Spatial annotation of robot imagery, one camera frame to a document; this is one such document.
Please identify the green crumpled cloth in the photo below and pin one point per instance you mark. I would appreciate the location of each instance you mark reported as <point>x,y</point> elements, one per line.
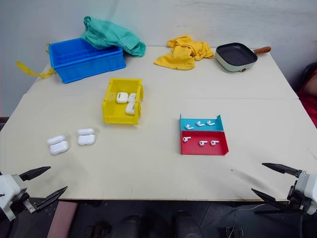
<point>111,34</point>

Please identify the yellow plastic bin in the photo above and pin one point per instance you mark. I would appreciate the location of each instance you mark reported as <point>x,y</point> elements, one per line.
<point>119,117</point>

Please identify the red tray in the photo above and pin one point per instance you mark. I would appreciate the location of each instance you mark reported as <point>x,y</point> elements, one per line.
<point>195,150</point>

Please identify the closed white charging case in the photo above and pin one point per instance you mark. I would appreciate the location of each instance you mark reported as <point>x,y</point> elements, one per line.
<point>132,97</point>
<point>130,108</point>
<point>121,97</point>

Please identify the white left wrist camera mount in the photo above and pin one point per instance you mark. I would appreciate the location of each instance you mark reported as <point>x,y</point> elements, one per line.
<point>8,188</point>

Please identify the person in red shirt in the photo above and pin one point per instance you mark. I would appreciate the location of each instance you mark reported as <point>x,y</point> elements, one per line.
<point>309,99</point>

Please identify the pale green electric grill pan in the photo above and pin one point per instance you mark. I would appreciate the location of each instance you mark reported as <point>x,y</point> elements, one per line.
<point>235,55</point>

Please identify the pink panel under table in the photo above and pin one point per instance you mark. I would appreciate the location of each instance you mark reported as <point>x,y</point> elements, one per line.
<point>62,220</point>

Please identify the open white charging case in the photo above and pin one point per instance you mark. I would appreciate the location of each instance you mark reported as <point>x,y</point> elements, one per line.
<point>58,147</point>
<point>86,139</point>

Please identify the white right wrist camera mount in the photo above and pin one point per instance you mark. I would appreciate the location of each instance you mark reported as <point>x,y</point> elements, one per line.
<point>309,188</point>

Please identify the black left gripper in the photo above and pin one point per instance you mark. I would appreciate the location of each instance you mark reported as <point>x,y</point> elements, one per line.
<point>21,204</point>

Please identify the cyan tray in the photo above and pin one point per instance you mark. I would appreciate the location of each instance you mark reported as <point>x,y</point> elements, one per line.
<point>218,125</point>

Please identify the yellow crumpled cloth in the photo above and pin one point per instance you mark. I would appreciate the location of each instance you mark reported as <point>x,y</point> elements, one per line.
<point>183,53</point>

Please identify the blue plastic crate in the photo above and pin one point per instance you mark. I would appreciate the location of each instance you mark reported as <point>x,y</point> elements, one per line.
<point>86,67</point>

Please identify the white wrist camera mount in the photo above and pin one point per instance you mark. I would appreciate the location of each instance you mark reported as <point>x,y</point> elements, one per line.
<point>309,188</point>
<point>8,188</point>

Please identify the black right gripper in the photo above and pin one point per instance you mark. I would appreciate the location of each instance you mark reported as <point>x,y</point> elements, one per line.
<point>298,200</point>

